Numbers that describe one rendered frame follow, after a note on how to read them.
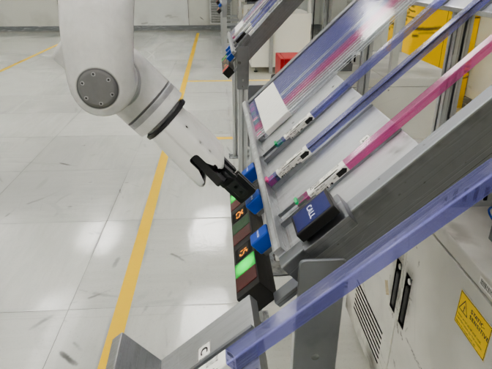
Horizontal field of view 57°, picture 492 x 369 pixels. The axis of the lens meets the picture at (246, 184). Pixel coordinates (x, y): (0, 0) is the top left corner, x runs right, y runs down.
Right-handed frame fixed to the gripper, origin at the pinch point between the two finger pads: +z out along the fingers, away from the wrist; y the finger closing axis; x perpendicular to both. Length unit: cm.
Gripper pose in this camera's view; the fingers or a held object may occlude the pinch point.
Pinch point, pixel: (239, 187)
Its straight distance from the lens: 69.8
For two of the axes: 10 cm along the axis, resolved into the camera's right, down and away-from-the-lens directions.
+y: 0.6, 4.2, -9.1
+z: 6.9, 6.4, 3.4
